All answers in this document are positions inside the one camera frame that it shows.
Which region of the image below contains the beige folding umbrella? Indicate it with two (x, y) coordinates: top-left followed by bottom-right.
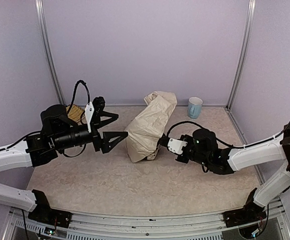
(125, 91), (177, 163)

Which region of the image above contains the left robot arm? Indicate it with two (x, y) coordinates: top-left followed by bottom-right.
(0, 96), (128, 213)

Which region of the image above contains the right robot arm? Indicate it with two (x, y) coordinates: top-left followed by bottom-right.
(158, 122), (290, 211)

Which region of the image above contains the yellow woven basket tray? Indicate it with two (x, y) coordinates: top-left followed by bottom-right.
(67, 104), (84, 124)

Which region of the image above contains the light blue mug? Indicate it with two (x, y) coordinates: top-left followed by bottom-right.
(187, 97), (203, 119)

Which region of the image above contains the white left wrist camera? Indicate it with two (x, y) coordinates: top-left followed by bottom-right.
(84, 101), (94, 133)

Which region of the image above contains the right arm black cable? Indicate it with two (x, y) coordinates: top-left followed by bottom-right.
(167, 121), (288, 151)

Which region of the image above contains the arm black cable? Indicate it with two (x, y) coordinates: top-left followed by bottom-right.
(167, 121), (288, 151)
(71, 79), (92, 111)

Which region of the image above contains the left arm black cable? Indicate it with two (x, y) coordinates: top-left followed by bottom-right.
(71, 79), (92, 111)

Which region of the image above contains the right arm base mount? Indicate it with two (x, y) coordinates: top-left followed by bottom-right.
(223, 188), (267, 228)

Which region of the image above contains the aluminium front rail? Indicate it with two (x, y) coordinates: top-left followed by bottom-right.
(2, 197), (290, 240)

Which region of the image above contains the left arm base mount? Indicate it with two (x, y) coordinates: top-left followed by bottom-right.
(28, 189), (72, 229)

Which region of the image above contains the left aluminium corner post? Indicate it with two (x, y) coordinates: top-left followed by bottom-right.
(35, 0), (66, 105)

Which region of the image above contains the aluminium corner post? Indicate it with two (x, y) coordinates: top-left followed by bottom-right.
(226, 0), (256, 112)
(35, 0), (66, 105)

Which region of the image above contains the right aluminium corner post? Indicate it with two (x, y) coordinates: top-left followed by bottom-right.
(226, 0), (256, 112)

